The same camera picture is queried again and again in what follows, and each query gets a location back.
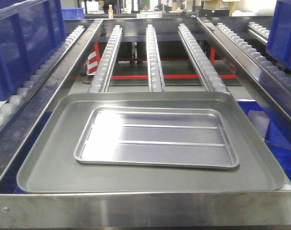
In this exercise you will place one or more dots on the blue crate left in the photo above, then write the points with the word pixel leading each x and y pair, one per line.
pixel 30 32

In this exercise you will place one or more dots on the left steel divider rail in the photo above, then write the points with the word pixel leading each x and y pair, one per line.
pixel 20 126

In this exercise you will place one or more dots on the far left roller track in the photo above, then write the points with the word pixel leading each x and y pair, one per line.
pixel 10 107

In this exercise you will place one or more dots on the right steel divider rail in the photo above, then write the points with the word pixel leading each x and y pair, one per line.
pixel 270 93

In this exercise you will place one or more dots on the blue crate right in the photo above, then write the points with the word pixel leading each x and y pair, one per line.
pixel 279 42

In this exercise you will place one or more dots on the small silver ribbed tray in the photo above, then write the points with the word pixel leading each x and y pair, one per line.
pixel 159 137

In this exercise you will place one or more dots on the blue crate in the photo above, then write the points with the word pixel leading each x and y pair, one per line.
pixel 30 32
pixel 279 42

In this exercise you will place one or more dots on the steel divider rail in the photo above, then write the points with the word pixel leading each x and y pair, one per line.
pixel 20 126
pixel 270 93

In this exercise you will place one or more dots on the large grey metal tray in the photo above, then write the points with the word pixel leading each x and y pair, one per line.
pixel 51 166

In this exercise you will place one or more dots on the centre roller track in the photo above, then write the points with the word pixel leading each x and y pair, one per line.
pixel 154 67

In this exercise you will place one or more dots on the blue bin below rack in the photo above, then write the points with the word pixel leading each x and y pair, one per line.
pixel 274 139

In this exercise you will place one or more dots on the small blue bin background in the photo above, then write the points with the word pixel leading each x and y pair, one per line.
pixel 73 13

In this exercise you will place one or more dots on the red steel frame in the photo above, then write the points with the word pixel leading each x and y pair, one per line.
pixel 95 57

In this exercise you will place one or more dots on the steel front rail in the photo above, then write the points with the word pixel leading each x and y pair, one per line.
pixel 148 211

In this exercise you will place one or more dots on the far right roller track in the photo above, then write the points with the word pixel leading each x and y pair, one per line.
pixel 273 70

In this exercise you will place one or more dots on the roller track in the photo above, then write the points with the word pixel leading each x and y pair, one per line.
pixel 10 107
pixel 273 70
pixel 208 76
pixel 102 77
pixel 154 67

